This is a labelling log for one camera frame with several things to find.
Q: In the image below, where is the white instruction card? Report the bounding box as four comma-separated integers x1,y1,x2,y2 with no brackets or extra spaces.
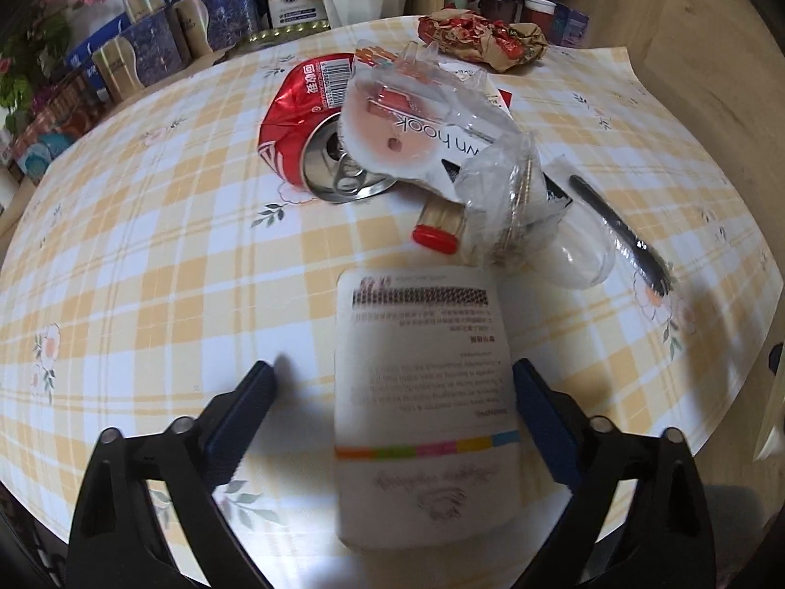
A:
334,266,522,550

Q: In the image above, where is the blue gold gift box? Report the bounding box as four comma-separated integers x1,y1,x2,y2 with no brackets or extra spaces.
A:
92,9,192,103

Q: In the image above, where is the red paper cup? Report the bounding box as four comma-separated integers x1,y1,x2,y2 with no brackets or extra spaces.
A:
524,0,556,32

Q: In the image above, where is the toothpick bottle red cap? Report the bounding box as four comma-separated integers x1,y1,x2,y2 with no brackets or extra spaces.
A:
411,201,464,255

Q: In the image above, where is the clear floral plastic package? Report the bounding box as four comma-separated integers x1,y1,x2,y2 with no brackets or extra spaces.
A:
340,44,547,271

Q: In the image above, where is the crushed red soda can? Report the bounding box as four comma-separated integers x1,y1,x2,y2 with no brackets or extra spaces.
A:
257,52,395,205

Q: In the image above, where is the black plastic spoon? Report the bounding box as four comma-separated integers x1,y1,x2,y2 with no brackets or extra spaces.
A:
568,174,673,296

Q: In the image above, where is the gold decorative tray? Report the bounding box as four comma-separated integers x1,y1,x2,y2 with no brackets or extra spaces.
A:
233,20,331,54

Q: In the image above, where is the crumpled brown red paper bag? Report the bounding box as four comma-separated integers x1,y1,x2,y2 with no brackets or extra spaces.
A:
418,8,548,73

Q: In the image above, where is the red cigarette box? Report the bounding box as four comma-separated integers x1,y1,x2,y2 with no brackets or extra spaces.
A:
487,85,511,117

